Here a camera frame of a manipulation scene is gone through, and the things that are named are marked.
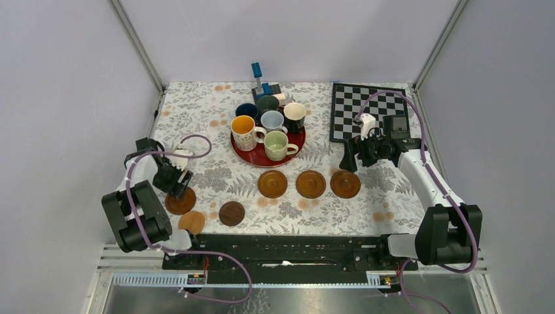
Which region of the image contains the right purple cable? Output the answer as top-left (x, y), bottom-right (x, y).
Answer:
top-left (354, 90), bottom-right (480, 314)

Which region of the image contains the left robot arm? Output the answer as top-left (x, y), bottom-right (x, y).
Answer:
top-left (101, 137), bottom-right (195, 253)

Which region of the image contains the aluminium rail frame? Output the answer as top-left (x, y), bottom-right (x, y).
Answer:
top-left (97, 244), bottom-right (501, 313)

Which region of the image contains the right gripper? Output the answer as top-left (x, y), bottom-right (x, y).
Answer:
top-left (339, 129), bottom-right (390, 173)

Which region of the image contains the dark brown wooden coaster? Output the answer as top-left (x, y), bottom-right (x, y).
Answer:
top-left (219, 201), bottom-right (245, 226)

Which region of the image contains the blue and black block toy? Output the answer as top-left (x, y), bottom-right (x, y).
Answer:
top-left (251, 62), bottom-right (287, 106)

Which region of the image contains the patterned mug orange inside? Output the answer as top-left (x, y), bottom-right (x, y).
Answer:
top-left (231, 115), bottom-right (267, 152)

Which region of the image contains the light wooden coaster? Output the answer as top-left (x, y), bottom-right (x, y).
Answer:
top-left (177, 211), bottom-right (206, 235)

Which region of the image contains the black mug cream inside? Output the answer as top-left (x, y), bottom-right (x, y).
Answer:
top-left (283, 103), bottom-right (306, 133)

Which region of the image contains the light blue mug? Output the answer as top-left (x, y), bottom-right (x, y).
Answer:
top-left (260, 111), bottom-right (288, 134)

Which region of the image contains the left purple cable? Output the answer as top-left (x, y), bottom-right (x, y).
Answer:
top-left (124, 134), bottom-right (253, 304)

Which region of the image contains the red round tray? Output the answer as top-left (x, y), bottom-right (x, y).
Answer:
top-left (230, 128), bottom-right (306, 168)

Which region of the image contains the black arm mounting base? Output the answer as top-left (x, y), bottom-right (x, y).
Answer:
top-left (162, 234), bottom-right (404, 285)

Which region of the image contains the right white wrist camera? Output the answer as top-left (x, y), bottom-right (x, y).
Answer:
top-left (357, 113), bottom-right (376, 141)

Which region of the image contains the light green mug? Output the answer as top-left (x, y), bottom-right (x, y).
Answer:
top-left (264, 131), bottom-right (299, 162)

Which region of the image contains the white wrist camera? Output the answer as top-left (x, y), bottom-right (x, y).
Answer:
top-left (168, 149), bottom-right (195, 171)
top-left (357, 113), bottom-right (376, 141)

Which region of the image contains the purple cable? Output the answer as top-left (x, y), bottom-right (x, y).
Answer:
top-left (354, 90), bottom-right (480, 314)
top-left (124, 134), bottom-right (253, 304)

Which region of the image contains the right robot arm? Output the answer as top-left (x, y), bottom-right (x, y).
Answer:
top-left (340, 113), bottom-right (482, 270)

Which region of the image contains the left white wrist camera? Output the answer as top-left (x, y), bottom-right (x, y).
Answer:
top-left (168, 149), bottom-right (195, 171)

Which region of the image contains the dark green mug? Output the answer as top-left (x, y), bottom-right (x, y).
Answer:
top-left (256, 95), bottom-right (280, 114)

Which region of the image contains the dark blue mug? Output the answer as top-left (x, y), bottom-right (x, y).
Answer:
top-left (235, 103), bottom-right (260, 123)

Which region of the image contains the floral tablecloth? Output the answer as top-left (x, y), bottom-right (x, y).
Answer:
top-left (153, 82), bottom-right (425, 236)

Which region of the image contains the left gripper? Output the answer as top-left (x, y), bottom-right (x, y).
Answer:
top-left (152, 157), bottom-right (192, 198)

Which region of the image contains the black and white chessboard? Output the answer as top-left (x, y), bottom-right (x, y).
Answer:
top-left (329, 83), bottom-right (409, 143)

